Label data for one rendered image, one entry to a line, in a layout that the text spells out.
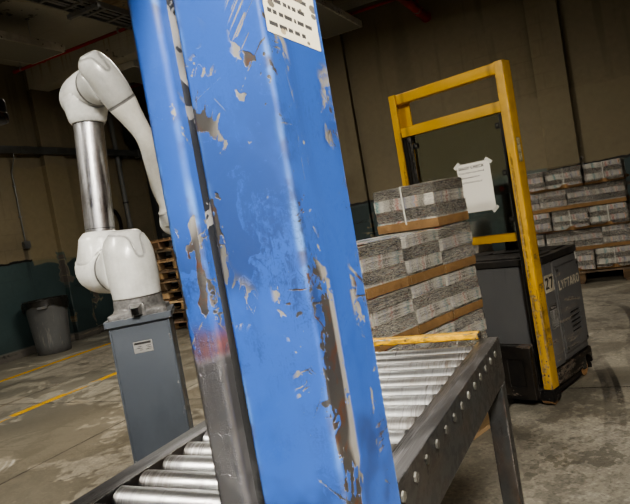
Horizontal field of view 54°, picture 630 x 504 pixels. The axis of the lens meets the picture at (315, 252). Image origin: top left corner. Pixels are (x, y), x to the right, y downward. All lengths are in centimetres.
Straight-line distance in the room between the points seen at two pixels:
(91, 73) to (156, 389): 102
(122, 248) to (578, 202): 590
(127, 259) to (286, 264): 170
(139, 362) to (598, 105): 766
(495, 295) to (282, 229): 345
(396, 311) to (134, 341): 120
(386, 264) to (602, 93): 655
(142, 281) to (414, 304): 132
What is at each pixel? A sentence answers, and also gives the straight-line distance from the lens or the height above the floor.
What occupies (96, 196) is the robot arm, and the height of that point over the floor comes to 140.
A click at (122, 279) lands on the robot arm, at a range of 201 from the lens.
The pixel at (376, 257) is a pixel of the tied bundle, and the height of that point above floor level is 100.
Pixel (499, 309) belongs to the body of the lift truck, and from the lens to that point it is 375.
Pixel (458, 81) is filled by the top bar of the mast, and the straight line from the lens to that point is 359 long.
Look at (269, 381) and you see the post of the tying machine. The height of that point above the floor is 112.
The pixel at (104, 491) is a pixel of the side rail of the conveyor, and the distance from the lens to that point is 120.
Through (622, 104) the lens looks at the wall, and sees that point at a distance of 892.
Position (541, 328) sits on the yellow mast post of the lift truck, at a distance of 349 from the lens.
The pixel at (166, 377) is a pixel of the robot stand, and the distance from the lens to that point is 202.
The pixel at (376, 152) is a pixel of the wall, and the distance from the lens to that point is 947.
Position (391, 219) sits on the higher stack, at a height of 113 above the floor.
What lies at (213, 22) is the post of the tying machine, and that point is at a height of 131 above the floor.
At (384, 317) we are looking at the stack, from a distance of 266.
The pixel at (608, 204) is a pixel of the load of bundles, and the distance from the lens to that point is 727.
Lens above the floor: 120
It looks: 3 degrees down
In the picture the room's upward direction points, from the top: 10 degrees counter-clockwise
